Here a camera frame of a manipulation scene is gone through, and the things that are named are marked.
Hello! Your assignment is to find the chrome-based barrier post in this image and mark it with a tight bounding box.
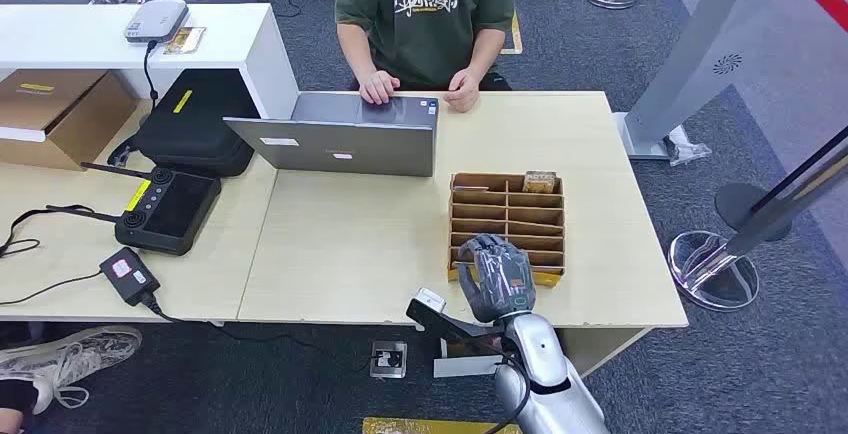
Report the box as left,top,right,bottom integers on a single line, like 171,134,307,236
667,124,848,314

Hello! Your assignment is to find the grey laptop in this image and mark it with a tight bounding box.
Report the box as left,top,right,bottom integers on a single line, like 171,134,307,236
223,91,441,179

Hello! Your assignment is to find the person's hand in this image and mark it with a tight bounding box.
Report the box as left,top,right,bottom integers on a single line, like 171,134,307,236
358,69,402,106
442,67,482,115

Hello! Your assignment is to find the person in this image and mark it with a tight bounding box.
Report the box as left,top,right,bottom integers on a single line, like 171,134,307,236
334,0,517,115

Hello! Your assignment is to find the black remote controller with antennas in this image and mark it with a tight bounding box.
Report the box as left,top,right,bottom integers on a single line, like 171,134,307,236
44,161,223,257

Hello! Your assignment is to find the yellow floor mat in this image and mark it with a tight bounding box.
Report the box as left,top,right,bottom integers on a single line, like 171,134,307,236
361,416,525,434

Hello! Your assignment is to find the brown printed card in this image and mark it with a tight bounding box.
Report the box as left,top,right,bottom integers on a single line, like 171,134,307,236
521,170,558,195

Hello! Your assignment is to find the clear plastic bag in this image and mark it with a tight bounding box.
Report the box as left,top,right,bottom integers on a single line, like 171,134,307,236
664,124,714,168

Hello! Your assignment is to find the yellow floor marker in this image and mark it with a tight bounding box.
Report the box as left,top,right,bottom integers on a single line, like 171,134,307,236
499,9,524,57

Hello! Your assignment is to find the black power adapter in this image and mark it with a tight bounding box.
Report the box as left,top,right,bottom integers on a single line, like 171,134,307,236
98,246,162,308

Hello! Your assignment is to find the brown cardboard box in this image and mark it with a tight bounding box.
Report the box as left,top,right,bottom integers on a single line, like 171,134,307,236
0,69,139,173

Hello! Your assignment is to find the black reader cable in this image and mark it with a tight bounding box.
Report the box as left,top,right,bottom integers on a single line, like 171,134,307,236
141,39,162,112

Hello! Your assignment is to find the black zip carry case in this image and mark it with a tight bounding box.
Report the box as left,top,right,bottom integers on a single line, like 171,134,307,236
107,69,262,179

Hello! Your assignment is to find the white counter shelf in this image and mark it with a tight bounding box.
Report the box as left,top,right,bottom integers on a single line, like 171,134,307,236
0,1,301,122

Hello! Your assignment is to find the metal floor socket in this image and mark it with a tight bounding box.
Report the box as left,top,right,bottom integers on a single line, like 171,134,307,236
368,340,409,381

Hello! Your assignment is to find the gold printed card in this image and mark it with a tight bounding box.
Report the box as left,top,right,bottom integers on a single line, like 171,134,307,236
162,26,208,57

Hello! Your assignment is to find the wooden slotted card organizer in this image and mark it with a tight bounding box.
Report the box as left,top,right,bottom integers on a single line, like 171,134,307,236
447,171,567,289

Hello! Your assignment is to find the grey gate pillar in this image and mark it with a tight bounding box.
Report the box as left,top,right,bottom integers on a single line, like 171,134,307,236
612,0,839,161

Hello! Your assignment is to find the grey sneaker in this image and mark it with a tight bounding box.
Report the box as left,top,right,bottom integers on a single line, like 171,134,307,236
0,325,144,417

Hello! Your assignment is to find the grey card reader device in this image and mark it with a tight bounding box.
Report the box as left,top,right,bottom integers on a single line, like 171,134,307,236
123,0,191,45

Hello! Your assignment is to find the black adapter cable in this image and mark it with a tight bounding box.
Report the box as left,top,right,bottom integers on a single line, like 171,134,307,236
0,270,372,375

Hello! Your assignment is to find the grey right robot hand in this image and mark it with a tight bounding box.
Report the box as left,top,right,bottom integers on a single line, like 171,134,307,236
456,233,537,325

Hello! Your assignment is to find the black lanyard strap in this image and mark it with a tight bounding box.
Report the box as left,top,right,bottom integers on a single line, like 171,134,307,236
0,203,95,261

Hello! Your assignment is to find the person's left hand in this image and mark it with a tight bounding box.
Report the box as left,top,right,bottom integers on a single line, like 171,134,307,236
442,67,482,115

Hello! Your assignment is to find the black round post base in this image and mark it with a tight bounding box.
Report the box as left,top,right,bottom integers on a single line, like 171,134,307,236
713,181,794,242

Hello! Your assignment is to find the person's right hand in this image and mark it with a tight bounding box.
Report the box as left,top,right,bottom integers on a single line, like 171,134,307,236
358,69,402,106

